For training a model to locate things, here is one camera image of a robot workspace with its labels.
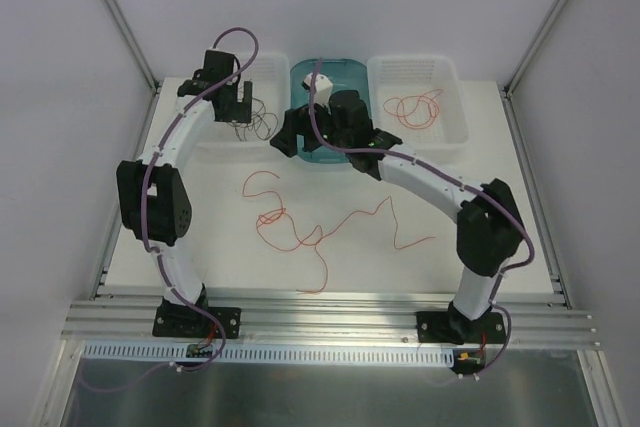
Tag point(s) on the white perforated basket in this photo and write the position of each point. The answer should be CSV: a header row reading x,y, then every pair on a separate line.
x,y
252,112
419,99

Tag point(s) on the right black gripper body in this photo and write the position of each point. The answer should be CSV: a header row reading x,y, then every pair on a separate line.
x,y
298,128

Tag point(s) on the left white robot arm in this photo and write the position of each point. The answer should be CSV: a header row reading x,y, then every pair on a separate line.
x,y
153,200

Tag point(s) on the right aluminium frame post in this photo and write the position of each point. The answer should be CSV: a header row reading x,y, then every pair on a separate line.
x,y
541,34

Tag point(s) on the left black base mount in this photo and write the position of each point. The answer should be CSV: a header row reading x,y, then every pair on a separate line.
x,y
179,321

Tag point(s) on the aluminium mounting rail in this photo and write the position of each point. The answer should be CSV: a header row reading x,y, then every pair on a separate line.
x,y
331,318

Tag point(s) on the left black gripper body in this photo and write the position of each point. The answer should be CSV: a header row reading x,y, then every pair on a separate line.
x,y
236,110

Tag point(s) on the left white perforated basket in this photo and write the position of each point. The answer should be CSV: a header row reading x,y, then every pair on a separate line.
x,y
252,112

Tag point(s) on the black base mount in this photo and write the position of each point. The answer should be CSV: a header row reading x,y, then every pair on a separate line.
x,y
179,321
439,326

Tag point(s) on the aluminium frame post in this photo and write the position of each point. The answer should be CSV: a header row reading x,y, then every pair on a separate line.
x,y
541,34
131,43

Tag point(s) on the right white perforated basket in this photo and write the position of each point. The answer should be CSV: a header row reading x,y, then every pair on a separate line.
x,y
419,99

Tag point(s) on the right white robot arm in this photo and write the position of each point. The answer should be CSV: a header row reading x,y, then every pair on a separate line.
x,y
489,229

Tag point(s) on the left aluminium frame post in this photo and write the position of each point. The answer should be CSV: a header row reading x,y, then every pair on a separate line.
x,y
131,43

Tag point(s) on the teal transparent plastic bin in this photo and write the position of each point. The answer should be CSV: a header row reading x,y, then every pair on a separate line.
x,y
344,74

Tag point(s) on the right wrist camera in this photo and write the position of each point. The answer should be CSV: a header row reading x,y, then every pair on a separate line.
x,y
322,88

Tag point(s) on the white slotted cable duct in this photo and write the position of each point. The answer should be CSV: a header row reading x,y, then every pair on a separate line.
x,y
275,354

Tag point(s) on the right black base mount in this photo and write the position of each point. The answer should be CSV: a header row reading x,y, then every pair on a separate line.
x,y
439,326

